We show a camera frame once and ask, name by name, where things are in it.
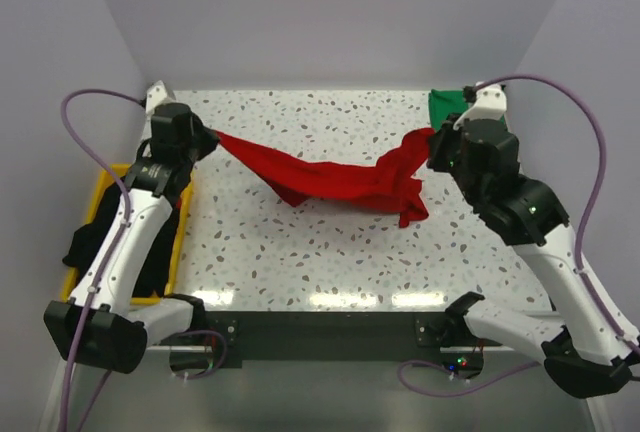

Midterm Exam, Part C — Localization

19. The red polo shirt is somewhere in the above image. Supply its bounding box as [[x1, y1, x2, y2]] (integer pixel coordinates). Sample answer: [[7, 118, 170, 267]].
[[218, 127, 435, 228]]

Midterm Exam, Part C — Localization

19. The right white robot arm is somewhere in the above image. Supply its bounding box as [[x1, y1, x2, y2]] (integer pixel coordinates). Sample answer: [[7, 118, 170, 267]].
[[427, 114, 639, 399]]

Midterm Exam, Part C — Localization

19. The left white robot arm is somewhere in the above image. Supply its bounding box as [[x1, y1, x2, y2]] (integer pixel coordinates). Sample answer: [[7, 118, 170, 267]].
[[44, 102, 218, 374]]

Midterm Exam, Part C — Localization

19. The folded green t shirt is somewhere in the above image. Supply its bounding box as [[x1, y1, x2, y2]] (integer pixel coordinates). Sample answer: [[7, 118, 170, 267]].
[[428, 88, 507, 133]]

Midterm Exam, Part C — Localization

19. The yellow plastic bin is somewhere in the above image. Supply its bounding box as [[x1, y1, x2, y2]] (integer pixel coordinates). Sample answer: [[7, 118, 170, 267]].
[[61, 172, 193, 307]]

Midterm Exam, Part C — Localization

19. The black t shirt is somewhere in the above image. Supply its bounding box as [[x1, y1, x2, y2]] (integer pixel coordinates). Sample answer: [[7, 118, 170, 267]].
[[62, 183, 182, 299]]

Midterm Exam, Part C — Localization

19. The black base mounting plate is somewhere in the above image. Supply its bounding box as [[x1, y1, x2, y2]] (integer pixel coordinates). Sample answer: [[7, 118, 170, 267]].
[[207, 311, 481, 368]]

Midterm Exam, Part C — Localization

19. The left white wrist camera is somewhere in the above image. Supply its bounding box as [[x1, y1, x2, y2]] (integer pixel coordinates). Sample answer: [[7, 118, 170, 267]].
[[144, 80, 176, 117]]

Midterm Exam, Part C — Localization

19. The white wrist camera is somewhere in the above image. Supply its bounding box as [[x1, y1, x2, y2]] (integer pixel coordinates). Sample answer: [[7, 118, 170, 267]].
[[453, 83, 507, 130], [144, 80, 176, 117]]

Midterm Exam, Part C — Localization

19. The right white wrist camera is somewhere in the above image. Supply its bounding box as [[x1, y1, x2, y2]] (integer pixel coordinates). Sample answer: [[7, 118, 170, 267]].
[[453, 83, 507, 130]]

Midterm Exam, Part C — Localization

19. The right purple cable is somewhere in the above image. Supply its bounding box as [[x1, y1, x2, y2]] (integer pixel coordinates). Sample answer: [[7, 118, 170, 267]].
[[397, 73, 640, 398]]

